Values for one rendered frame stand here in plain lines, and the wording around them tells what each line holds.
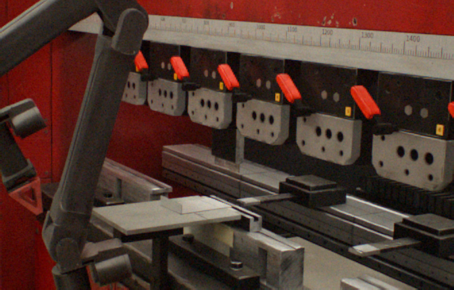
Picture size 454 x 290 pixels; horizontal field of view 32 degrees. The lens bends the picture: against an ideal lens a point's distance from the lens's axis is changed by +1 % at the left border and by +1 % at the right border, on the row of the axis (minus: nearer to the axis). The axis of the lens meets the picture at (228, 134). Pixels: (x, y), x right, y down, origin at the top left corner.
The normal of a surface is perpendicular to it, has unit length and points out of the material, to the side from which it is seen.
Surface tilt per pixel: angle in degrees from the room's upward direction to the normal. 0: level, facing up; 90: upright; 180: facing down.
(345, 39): 90
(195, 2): 90
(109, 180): 90
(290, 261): 90
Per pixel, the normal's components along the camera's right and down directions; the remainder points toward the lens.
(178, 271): 0.04, -0.99
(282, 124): 0.54, 0.16
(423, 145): -0.85, 0.06
